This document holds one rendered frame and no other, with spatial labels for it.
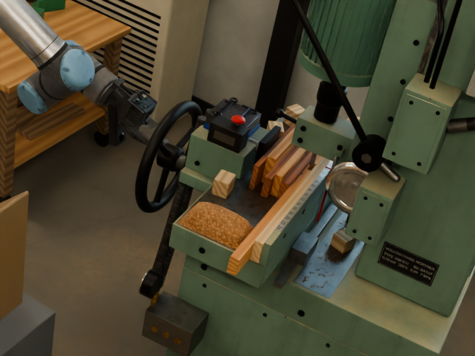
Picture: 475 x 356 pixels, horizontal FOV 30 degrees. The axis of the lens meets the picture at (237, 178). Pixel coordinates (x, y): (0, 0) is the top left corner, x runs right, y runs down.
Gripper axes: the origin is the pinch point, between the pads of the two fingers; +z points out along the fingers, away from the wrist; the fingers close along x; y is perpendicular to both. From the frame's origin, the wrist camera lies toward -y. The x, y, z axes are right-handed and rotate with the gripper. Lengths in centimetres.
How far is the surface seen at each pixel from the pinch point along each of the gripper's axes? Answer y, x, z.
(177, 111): 21.2, -12.2, 0.1
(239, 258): 32, -48, 32
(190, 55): -59, 125, -35
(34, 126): -79, 56, -55
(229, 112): 29.9, -11.8, 10.0
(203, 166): 19.7, -19.6, 13.3
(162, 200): -3.2, -12.3, 9.0
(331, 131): 44, -14, 30
